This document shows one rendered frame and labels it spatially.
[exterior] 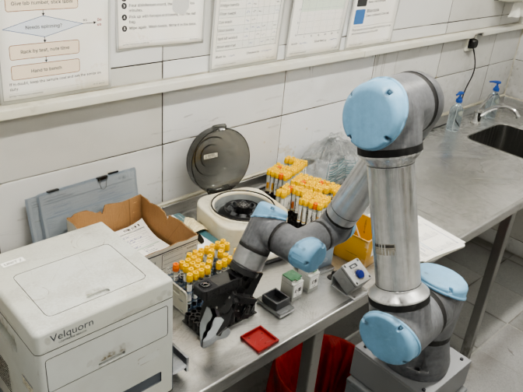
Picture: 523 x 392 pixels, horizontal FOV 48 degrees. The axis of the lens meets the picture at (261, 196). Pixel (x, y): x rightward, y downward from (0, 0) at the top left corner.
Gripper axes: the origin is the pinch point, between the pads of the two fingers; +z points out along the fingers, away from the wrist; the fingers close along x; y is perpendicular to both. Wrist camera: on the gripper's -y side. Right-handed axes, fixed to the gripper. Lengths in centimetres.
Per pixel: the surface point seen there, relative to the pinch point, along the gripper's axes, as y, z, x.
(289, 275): 27.6, -18.3, 4.6
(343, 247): 52, -29, 8
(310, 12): 49, -95, 58
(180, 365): -6.7, 4.6, -2.4
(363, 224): 61, -38, 10
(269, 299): 21.8, -11.3, 3.2
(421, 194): 106, -56, 18
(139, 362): -21.0, 2.3, -4.3
